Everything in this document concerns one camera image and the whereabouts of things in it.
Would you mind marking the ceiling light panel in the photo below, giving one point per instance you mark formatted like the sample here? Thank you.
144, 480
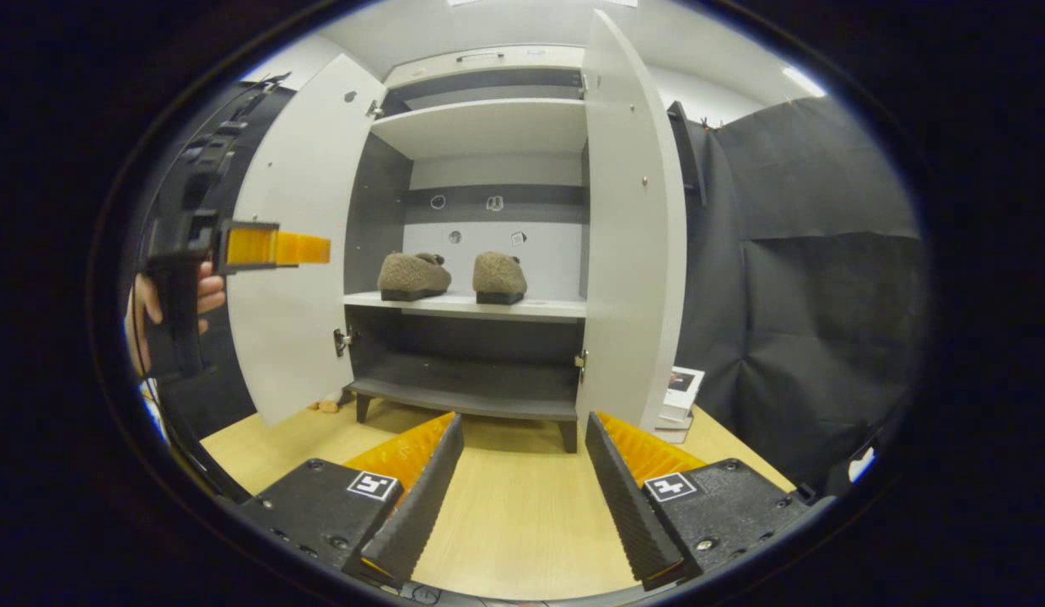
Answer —
803, 82

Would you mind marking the white cabinet door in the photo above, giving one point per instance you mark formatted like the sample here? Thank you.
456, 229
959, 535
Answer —
294, 329
632, 253

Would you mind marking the brown fuzzy shoe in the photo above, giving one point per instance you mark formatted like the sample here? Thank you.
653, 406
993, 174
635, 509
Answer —
498, 274
412, 274

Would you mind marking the black backdrop cloth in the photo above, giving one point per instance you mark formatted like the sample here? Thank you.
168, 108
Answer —
201, 405
809, 320

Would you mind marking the white plush toy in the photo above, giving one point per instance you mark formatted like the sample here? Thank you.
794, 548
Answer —
326, 405

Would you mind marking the white grey shoe cabinet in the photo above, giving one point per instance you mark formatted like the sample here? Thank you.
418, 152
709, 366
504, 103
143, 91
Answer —
480, 131

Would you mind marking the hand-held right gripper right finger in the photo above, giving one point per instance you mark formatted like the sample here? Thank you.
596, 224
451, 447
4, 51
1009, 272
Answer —
627, 510

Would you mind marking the stack of white books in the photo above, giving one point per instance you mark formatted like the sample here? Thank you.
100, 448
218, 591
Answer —
681, 396

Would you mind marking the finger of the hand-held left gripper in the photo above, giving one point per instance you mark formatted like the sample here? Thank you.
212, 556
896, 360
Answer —
269, 249

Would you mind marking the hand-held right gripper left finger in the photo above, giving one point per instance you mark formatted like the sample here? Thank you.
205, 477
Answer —
421, 506

